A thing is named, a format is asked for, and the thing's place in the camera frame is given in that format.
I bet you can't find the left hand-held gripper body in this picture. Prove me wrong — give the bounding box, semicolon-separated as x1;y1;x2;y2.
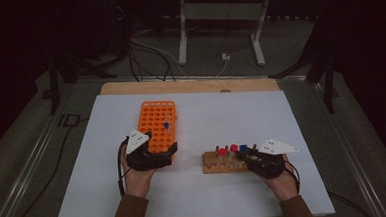
124;127;174;173

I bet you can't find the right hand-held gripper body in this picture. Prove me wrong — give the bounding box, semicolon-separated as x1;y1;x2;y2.
245;136;302;181

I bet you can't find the orange test tube rack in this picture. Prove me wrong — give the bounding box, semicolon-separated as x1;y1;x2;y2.
135;99;180;166

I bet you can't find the wooden test tube rack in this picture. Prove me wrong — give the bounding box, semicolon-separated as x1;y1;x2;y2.
201;142;262;175

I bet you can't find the person's right hand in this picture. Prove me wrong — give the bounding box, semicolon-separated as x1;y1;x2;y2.
263;153;301;204

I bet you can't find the person's left hand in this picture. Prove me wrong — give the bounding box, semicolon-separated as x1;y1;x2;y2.
119;151;161;200

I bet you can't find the white table mat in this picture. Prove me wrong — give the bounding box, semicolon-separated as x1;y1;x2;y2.
47;82;337;217

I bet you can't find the black tripod stand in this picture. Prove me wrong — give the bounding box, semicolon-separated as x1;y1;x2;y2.
265;12;342;117
45;47;119;116

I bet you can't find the grey metal stand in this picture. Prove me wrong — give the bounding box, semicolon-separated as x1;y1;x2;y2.
174;0;277;71

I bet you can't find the left hand-held gripper cable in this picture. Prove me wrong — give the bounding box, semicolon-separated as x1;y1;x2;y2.
114;137;133;198

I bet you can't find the hand-held gripper cable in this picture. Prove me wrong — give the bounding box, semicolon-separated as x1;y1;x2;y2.
283;154;372;217
114;137;133;198

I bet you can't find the aluminium frame rail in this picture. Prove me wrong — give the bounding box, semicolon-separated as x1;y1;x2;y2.
308;77;386;217
0;84;85;217

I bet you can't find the black floor cable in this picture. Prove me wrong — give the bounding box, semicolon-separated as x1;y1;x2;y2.
0;116;97;217

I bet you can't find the black cable bundle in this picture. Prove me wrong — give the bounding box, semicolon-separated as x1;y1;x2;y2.
126;32;178;84

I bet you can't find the right hand-held gripper cable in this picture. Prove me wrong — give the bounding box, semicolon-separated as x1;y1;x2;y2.
283;154;372;217

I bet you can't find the white cable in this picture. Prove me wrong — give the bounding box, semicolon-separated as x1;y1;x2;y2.
130;25;229;84

